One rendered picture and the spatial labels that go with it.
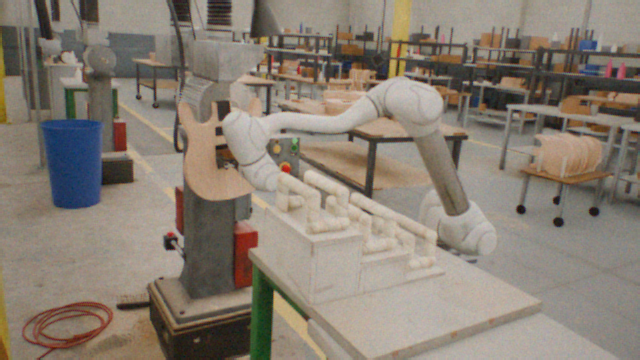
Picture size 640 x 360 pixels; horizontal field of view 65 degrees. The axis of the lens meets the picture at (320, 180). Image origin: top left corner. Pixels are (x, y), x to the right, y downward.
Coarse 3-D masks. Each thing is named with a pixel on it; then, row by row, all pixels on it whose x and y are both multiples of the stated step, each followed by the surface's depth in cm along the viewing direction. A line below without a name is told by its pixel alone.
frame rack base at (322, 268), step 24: (288, 216) 133; (264, 240) 142; (288, 240) 128; (312, 240) 118; (336, 240) 121; (360, 240) 125; (264, 264) 143; (288, 264) 129; (312, 264) 119; (336, 264) 123; (312, 288) 121; (336, 288) 125
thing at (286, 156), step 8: (272, 136) 230; (280, 136) 231; (288, 136) 233; (296, 136) 234; (272, 144) 226; (280, 144) 229; (288, 144) 231; (296, 144) 233; (272, 152) 228; (280, 152) 230; (288, 152) 232; (296, 152) 234; (280, 160) 231; (288, 160) 233; (296, 160) 235; (280, 168) 232; (296, 168) 236; (296, 176) 238
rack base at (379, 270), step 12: (372, 240) 142; (372, 252) 133; (384, 252) 134; (396, 252) 135; (360, 264) 127; (372, 264) 129; (384, 264) 131; (396, 264) 133; (408, 264) 136; (360, 276) 128; (372, 276) 130; (384, 276) 132; (396, 276) 134; (360, 288) 129; (372, 288) 131; (384, 288) 133
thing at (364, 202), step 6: (354, 192) 148; (354, 198) 146; (360, 198) 144; (366, 198) 143; (360, 204) 143; (366, 204) 141; (372, 204) 139; (378, 204) 139; (372, 210) 139; (378, 210) 136; (384, 210) 135; (390, 210) 134; (384, 216) 134; (390, 216) 133
